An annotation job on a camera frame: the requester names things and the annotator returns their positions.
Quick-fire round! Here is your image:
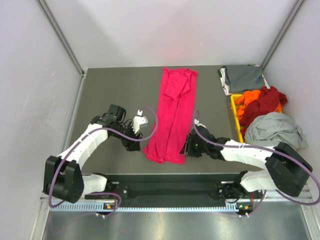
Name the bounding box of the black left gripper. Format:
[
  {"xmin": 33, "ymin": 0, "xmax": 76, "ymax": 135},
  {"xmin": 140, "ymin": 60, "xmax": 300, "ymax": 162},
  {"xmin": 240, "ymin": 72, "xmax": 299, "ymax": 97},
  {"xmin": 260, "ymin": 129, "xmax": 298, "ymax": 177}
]
[{"xmin": 111, "ymin": 121, "xmax": 143, "ymax": 152}]

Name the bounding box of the pink t shirt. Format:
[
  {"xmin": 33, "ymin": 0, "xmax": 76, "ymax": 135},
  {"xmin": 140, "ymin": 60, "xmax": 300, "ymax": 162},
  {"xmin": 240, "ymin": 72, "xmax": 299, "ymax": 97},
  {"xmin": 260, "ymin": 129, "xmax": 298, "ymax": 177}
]
[{"xmin": 143, "ymin": 67, "xmax": 198, "ymax": 164}]

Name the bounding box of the light grey t shirt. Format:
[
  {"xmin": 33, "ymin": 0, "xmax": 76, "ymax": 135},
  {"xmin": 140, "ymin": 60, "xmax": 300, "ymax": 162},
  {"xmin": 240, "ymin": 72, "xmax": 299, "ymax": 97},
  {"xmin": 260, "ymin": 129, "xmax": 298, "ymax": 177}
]
[{"xmin": 244, "ymin": 112, "xmax": 308, "ymax": 150}]

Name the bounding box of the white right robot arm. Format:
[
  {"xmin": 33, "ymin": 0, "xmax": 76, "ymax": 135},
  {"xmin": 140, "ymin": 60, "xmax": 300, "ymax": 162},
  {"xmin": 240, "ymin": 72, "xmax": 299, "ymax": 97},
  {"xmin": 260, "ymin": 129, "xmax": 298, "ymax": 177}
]
[{"xmin": 180, "ymin": 125, "xmax": 313, "ymax": 198}]

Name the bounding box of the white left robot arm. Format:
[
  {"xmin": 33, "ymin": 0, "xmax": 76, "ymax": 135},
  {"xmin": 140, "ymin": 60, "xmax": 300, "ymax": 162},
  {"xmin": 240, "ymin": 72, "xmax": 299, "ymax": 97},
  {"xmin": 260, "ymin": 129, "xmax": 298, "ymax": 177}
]
[{"xmin": 43, "ymin": 104, "xmax": 148, "ymax": 204}]

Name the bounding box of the yellow plastic bin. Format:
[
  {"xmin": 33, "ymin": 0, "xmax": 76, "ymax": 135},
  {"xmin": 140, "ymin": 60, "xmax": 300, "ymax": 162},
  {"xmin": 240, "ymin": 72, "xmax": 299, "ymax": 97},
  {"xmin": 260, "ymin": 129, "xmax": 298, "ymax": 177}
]
[{"xmin": 230, "ymin": 93, "xmax": 245, "ymax": 143}]

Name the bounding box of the orange t shirt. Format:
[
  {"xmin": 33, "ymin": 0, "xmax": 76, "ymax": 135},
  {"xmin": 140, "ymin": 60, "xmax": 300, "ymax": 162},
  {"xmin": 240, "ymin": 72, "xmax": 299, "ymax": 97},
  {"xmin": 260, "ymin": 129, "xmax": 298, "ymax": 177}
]
[{"xmin": 234, "ymin": 90, "xmax": 283, "ymax": 121}]

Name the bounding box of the folded dark grey t shirt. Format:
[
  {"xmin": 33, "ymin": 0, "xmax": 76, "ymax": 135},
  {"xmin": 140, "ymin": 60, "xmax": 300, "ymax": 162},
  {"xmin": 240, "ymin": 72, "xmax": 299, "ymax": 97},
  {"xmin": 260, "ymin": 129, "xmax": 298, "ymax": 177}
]
[{"xmin": 222, "ymin": 65, "xmax": 268, "ymax": 92}]

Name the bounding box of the dark red t shirt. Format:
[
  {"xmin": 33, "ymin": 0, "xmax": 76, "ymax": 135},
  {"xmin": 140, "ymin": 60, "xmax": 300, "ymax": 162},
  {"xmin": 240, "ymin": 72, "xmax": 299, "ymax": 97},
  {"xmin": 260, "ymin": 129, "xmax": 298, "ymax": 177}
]
[{"xmin": 239, "ymin": 86, "xmax": 288, "ymax": 136}]

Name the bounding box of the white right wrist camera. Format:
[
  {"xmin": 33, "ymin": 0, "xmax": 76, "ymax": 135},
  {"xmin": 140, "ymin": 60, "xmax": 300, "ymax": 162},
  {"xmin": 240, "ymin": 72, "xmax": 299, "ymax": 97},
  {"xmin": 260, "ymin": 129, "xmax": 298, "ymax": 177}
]
[{"xmin": 194, "ymin": 119, "xmax": 206, "ymax": 128}]

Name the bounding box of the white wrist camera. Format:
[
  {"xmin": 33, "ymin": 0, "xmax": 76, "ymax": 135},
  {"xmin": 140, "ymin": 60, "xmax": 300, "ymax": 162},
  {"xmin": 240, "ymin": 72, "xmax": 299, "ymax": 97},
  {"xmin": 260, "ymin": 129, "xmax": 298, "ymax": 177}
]
[
  {"xmin": 194, "ymin": 119, "xmax": 206, "ymax": 128},
  {"xmin": 132, "ymin": 109, "xmax": 149, "ymax": 134}
]

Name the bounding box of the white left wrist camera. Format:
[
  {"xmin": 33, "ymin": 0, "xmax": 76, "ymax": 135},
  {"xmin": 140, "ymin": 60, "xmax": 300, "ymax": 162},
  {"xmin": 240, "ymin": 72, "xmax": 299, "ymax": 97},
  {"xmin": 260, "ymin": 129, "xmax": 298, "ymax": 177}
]
[{"xmin": 132, "ymin": 109, "xmax": 149, "ymax": 134}]

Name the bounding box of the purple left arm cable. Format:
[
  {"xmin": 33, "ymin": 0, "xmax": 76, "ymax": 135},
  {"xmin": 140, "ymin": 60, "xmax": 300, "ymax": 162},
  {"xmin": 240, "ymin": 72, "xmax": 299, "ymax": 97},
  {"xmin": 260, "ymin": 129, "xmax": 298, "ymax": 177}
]
[{"xmin": 48, "ymin": 106, "xmax": 159, "ymax": 218}]

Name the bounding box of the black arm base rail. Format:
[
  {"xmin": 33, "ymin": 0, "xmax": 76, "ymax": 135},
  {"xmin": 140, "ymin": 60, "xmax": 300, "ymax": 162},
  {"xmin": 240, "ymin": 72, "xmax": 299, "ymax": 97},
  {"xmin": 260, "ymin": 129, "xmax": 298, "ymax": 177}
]
[{"xmin": 82, "ymin": 172, "xmax": 263, "ymax": 207}]

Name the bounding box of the slotted grey cable duct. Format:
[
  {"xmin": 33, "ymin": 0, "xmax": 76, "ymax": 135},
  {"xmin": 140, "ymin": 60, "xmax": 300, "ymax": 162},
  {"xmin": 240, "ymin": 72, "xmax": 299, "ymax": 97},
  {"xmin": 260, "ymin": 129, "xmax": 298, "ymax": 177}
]
[{"xmin": 50, "ymin": 200, "xmax": 252, "ymax": 213}]

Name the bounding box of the aluminium frame rail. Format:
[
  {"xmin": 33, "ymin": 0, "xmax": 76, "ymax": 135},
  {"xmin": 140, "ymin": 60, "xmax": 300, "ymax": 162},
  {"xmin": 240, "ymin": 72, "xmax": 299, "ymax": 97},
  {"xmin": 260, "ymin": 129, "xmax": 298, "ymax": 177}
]
[{"xmin": 39, "ymin": 182, "xmax": 313, "ymax": 203}]

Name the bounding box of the left aluminium corner post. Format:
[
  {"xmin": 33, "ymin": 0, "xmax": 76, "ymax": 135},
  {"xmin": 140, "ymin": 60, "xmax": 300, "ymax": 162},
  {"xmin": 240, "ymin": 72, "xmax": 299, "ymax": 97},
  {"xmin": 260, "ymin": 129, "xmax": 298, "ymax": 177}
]
[{"xmin": 36, "ymin": 0, "xmax": 85, "ymax": 77}]

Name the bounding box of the aluminium corner post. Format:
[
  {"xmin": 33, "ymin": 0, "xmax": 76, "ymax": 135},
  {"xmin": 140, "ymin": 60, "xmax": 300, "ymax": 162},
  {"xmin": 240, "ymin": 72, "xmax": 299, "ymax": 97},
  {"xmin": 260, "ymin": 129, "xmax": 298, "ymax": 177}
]
[
  {"xmin": 36, "ymin": 0, "xmax": 85, "ymax": 77},
  {"xmin": 261, "ymin": 0, "xmax": 306, "ymax": 70}
]

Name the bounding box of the right aluminium corner post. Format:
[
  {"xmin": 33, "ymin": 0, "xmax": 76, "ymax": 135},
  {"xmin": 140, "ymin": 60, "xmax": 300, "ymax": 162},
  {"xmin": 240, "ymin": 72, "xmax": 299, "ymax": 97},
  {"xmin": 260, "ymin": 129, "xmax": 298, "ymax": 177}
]
[{"xmin": 261, "ymin": 0, "xmax": 306, "ymax": 70}]

